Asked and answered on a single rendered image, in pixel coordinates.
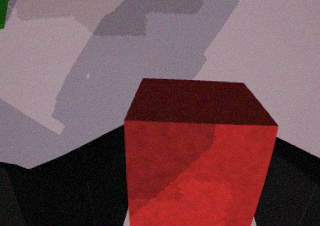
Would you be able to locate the red block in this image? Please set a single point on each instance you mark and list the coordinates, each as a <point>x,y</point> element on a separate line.
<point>196,152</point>

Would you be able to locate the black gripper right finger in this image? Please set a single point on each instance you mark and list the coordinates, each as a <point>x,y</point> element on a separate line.
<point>291,192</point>

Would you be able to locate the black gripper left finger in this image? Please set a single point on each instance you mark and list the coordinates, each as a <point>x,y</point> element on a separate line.
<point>87,187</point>

